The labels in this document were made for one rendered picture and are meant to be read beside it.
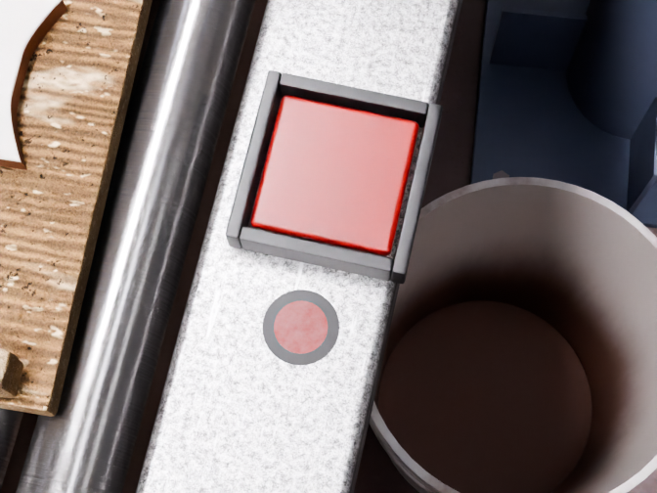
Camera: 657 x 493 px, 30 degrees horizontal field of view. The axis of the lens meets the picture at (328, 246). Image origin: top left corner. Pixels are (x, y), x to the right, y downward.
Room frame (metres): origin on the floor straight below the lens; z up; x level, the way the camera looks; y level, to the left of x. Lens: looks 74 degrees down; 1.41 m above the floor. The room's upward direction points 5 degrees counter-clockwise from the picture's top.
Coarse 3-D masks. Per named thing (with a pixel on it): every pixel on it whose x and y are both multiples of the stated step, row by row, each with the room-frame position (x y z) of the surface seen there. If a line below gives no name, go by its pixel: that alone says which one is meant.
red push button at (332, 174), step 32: (288, 96) 0.21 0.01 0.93; (288, 128) 0.19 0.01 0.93; (320, 128) 0.19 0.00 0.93; (352, 128) 0.19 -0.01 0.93; (384, 128) 0.19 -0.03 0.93; (416, 128) 0.19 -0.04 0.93; (288, 160) 0.18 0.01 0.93; (320, 160) 0.18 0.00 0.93; (352, 160) 0.18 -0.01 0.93; (384, 160) 0.17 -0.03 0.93; (288, 192) 0.16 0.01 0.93; (320, 192) 0.16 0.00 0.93; (352, 192) 0.16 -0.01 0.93; (384, 192) 0.16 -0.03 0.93; (256, 224) 0.15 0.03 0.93; (288, 224) 0.15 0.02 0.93; (320, 224) 0.15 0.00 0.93; (352, 224) 0.15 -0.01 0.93; (384, 224) 0.15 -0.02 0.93
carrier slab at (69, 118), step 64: (64, 0) 0.26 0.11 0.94; (128, 0) 0.25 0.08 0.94; (64, 64) 0.23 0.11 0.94; (128, 64) 0.22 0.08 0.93; (64, 128) 0.20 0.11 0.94; (0, 192) 0.17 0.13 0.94; (64, 192) 0.17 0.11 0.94; (0, 256) 0.14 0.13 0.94; (64, 256) 0.14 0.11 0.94; (0, 320) 0.12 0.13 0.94; (64, 320) 0.11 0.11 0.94
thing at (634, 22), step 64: (512, 0) 0.70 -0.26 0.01; (576, 0) 0.70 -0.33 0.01; (640, 0) 0.54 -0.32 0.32; (512, 64) 0.61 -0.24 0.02; (576, 64) 0.58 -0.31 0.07; (640, 64) 0.52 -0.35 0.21; (512, 128) 0.53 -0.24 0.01; (576, 128) 0.53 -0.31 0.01; (640, 128) 0.50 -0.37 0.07; (640, 192) 0.41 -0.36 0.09
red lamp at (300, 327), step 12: (288, 312) 0.12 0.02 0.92; (300, 312) 0.12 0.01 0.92; (312, 312) 0.11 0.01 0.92; (276, 324) 0.11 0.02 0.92; (288, 324) 0.11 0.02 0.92; (300, 324) 0.11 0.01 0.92; (312, 324) 0.11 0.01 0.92; (324, 324) 0.11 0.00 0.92; (276, 336) 0.11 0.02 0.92; (288, 336) 0.11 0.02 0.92; (300, 336) 0.10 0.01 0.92; (312, 336) 0.10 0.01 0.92; (324, 336) 0.10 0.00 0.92; (288, 348) 0.10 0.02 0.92; (300, 348) 0.10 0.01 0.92; (312, 348) 0.10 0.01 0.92
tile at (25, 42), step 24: (0, 0) 0.25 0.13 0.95; (24, 0) 0.25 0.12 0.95; (48, 0) 0.25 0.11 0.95; (0, 24) 0.24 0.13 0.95; (24, 24) 0.24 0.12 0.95; (48, 24) 0.24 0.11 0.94; (0, 48) 0.23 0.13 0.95; (24, 48) 0.23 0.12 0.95; (0, 72) 0.22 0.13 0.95; (24, 72) 0.22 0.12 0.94; (0, 96) 0.21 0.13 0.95; (0, 120) 0.20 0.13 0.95; (0, 144) 0.19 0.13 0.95; (24, 168) 0.18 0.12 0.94
